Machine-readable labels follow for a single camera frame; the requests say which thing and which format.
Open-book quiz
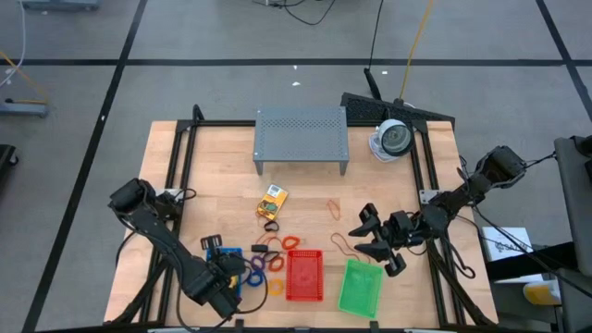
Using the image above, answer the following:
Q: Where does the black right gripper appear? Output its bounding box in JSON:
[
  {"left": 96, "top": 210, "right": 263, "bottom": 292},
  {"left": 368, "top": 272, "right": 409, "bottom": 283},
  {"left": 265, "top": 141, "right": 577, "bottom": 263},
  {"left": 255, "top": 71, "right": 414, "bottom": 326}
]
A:
[{"left": 348, "top": 203, "right": 420, "bottom": 278}]

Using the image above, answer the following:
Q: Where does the blue plastic basket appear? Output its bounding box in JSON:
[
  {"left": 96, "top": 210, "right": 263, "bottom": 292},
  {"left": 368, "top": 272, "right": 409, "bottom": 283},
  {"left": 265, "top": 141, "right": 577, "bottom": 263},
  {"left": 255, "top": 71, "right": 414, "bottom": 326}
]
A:
[{"left": 205, "top": 247, "right": 244, "bottom": 300}]

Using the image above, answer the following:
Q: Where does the red plastic basket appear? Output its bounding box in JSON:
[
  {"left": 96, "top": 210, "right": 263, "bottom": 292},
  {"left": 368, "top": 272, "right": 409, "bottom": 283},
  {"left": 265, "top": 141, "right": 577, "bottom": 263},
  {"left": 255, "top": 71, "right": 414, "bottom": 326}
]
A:
[{"left": 285, "top": 249, "right": 325, "bottom": 302}]

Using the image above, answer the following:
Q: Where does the green plastic basket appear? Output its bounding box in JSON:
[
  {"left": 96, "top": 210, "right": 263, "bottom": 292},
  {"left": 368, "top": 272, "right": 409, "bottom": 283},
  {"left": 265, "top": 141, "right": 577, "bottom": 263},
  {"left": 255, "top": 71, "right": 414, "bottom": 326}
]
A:
[{"left": 337, "top": 258, "right": 385, "bottom": 320}]

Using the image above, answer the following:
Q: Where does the grey perforated metal riser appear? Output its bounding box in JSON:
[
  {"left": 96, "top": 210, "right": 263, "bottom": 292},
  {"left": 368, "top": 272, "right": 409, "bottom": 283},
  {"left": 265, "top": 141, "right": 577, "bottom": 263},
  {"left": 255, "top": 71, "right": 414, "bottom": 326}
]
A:
[{"left": 253, "top": 106, "right": 351, "bottom": 177}]

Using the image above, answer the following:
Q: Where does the black perforated mesh panel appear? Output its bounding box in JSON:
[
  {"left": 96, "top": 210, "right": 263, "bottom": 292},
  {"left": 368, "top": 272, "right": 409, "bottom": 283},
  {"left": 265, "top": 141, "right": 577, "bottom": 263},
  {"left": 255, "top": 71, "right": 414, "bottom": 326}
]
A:
[{"left": 340, "top": 92, "right": 457, "bottom": 130}]

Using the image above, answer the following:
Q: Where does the white cardboard box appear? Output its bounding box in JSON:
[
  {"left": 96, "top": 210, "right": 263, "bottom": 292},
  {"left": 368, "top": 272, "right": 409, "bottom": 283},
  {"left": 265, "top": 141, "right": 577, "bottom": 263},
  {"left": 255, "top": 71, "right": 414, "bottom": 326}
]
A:
[{"left": 481, "top": 226, "right": 535, "bottom": 263}]

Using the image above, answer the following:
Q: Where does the black beam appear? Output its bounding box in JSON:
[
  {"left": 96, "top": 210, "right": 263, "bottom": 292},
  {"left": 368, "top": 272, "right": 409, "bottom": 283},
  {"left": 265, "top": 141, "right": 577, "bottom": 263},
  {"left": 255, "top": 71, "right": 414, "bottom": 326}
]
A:
[{"left": 485, "top": 240, "right": 580, "bottom": 283}]

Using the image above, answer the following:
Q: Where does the yellow container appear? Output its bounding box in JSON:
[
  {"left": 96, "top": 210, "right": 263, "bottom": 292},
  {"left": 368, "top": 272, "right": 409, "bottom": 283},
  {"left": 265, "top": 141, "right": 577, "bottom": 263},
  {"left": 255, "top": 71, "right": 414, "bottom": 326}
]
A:
[{"left": 523, "top": 280, "right": 562, "bottom": 308}]

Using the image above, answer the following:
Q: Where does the grey cabinet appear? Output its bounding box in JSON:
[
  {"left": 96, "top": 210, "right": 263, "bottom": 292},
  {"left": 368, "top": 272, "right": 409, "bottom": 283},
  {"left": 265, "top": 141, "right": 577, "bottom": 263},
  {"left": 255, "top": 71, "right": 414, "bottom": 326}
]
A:
[{"left": 553, "top": 134, "right": 592, "bottom": 333}]

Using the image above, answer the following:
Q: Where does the black floor stand foot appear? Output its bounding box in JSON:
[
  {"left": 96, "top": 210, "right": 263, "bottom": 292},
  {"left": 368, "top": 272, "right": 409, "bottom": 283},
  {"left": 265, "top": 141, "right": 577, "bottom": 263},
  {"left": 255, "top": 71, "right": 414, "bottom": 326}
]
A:
[{"left": 0, "top": 143, "right": 19, "bottom": 180}]

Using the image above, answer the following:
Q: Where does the grey stand base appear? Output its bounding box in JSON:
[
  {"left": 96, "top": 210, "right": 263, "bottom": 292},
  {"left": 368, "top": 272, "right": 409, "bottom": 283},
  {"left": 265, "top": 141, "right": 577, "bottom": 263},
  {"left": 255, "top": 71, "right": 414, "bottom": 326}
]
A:
[
  {"left": 19, "top": 0, "right": 101, "bottom": 13},
  {"left": 0, "top": 97, "right": 50, "bottom": 119}
]

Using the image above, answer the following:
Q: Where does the white round dome camera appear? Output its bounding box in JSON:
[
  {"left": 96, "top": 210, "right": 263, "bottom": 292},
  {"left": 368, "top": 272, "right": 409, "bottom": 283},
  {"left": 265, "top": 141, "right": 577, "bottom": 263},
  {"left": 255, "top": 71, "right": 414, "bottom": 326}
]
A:
[{"left": 368, "top": 118, "right": 416, "bottom": 164}]

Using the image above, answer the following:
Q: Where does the black aluminium table frame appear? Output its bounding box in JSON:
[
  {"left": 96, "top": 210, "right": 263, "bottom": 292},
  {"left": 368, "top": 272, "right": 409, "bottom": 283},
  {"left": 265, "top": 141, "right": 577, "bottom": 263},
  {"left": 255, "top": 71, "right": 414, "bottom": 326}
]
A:
[{"left": 104, "top": 104, "right": 500, "bottom": 327}]

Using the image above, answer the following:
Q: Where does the black cable plug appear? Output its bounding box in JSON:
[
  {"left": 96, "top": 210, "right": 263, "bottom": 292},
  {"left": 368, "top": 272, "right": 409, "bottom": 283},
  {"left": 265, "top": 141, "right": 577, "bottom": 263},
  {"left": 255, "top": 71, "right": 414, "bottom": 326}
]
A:
[{"left": 363, "top": 67, "right": 383, "bottom": 101}]

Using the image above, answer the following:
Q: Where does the yellow hanging cable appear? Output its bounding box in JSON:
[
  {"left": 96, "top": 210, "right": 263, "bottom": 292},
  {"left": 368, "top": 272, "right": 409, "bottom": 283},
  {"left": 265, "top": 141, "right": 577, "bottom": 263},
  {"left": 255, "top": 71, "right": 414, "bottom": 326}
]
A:
[{"left": 398, "top": 0, "right": 437, "bottom": 102}]

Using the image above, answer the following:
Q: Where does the black hanging cable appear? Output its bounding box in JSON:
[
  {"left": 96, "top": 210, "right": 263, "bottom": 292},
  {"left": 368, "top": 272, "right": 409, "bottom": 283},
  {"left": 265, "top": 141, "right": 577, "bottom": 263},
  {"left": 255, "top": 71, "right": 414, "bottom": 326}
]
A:
[{"left": 367, "top": 0, "right": 386, "bottom": 70}]

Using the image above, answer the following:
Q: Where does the black floor cable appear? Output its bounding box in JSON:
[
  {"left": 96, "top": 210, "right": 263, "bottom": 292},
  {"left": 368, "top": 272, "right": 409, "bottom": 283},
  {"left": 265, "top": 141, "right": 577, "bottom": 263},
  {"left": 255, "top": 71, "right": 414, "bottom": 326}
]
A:
[{"left": 252, "top": 0, "right": 339, "bottom": 27}]

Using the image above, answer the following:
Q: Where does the yellow floor cable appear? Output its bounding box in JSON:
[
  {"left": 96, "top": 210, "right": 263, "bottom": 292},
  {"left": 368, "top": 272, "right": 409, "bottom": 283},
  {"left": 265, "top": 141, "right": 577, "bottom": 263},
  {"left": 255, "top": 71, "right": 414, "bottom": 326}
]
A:
[{"left": 0, "top": 49, "right": 48, "bottom": 105}]

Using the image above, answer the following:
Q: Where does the white floor cable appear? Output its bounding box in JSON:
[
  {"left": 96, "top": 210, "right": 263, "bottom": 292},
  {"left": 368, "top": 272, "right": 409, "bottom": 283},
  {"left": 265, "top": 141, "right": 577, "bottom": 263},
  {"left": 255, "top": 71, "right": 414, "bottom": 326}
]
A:
[{"left": 0, "top": 0, "right": 27, "bottom": 90}]

